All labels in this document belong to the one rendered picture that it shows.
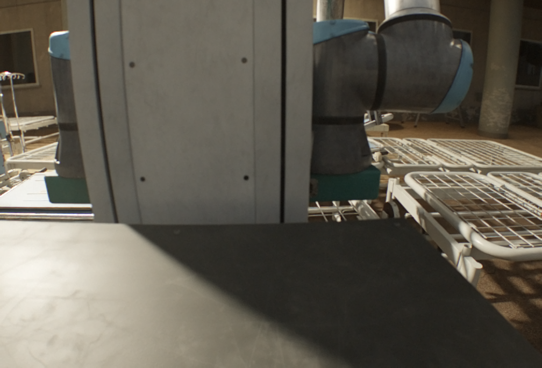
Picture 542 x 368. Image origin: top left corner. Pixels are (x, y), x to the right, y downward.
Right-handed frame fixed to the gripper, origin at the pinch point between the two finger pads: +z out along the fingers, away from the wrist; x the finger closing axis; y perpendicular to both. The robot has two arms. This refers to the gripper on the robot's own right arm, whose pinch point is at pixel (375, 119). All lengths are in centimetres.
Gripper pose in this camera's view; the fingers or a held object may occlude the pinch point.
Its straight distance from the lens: 126.8
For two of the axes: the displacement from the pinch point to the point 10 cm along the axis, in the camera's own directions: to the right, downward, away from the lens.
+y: -8.6, 3.4, -3.9
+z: 2.6, 9.3, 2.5
